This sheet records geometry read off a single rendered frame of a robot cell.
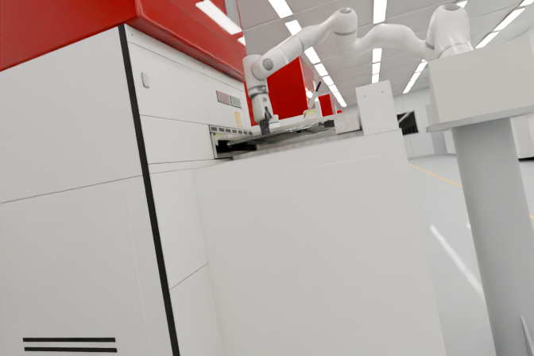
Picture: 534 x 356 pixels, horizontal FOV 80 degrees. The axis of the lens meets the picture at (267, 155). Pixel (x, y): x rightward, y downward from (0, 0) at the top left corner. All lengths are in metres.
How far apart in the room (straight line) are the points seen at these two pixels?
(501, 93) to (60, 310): 1.42
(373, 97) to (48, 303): 1.12
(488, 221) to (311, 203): 0.56
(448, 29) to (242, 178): 0.94
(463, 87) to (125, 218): 1.04
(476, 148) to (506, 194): 0.16
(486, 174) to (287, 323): 0.74
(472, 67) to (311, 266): 0.75
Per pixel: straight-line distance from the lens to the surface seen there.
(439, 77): 1.13
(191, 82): 1.17
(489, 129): 1.16
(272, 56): 1.28
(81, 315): 1.14
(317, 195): 0.90
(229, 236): 1.01
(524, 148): 7.67
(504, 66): 1.17
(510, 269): 1.23
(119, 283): 1.00
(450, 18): 1.44
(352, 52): 1.52
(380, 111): 0.95
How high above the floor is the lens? 0.78
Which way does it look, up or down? 2 degrees up
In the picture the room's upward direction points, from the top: 10 degrees counter-clockwise
